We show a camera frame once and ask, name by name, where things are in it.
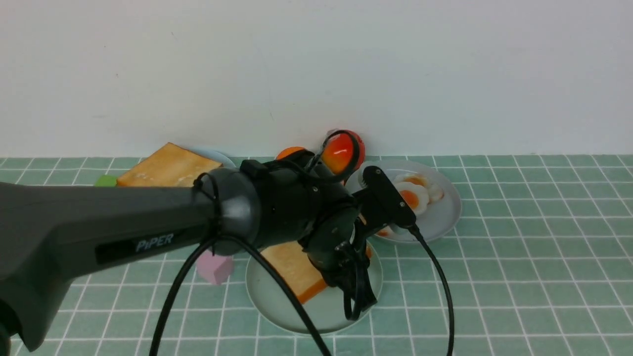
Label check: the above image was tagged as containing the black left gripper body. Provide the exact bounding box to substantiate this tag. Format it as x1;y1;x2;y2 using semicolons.
299;206;370;288

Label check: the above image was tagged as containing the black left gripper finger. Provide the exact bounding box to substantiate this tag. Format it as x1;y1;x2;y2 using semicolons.
342;257;377;321

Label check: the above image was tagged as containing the toast slice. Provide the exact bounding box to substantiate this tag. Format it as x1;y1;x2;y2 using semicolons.
260;240;372;305
117;142;223;187

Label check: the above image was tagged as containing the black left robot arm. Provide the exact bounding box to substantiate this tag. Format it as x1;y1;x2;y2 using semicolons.
0;150;377;356

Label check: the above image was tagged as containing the green serving plate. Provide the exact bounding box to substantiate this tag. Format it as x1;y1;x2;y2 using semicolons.
246;258;355;335

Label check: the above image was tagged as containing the red apple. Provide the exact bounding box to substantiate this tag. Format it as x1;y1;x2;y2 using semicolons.
321;130;365;175

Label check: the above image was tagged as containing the orange fruit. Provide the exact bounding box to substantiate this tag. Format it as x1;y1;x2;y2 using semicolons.
275;146;307;160

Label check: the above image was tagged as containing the grey egg plate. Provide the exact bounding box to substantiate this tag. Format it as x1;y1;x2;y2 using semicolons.
345;159;462;243

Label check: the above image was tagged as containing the pink foam cube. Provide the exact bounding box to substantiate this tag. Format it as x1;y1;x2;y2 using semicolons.
196;250;234;285

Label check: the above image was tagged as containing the light blue bread plate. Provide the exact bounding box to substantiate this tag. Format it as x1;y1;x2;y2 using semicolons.
185;146;237;169

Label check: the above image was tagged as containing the green foam cube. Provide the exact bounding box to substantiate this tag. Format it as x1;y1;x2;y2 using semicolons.
93;175;117;187

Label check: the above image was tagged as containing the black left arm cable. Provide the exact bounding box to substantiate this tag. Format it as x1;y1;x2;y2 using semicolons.
148;130;455;356

